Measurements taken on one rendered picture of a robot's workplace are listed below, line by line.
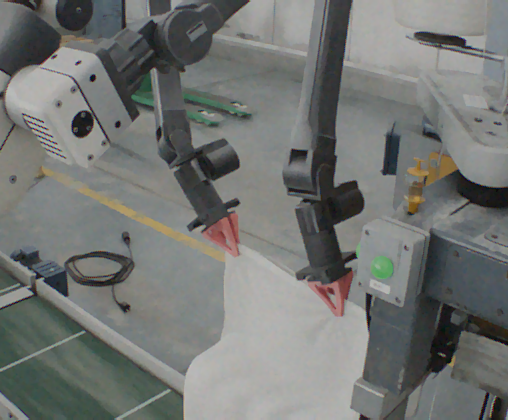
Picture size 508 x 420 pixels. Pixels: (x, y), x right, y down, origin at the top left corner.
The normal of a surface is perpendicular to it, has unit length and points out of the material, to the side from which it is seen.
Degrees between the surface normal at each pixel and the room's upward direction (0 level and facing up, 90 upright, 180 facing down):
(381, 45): 90
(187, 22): 77
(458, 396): 0
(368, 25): 90
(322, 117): 70
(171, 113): 54
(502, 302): 90
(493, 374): 90
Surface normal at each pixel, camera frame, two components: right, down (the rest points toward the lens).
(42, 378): 0.05, -0.91
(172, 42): 0.65, 0.11
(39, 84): -0.29, -0.66
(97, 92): 0.75, 0.29
